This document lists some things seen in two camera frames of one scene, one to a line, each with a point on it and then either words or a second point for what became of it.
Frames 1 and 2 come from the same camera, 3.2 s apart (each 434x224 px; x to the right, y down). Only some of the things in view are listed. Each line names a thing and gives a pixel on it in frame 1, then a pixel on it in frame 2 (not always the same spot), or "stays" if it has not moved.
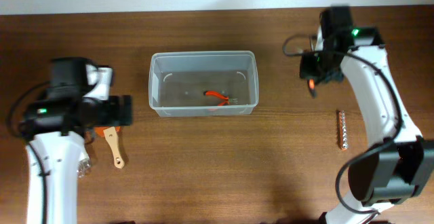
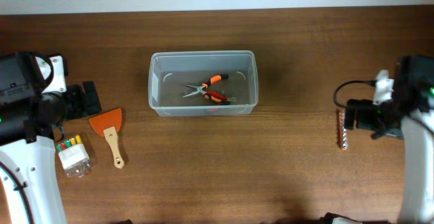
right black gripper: [306, 69] → [363, 106]
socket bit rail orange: [342, 132] stays
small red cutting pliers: [228, 100] stays
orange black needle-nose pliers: [312, 85] → [205, 85]
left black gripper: [112, 117] → [81, 109]
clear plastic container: [177, 80] stays
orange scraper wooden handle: [109, 132] stays
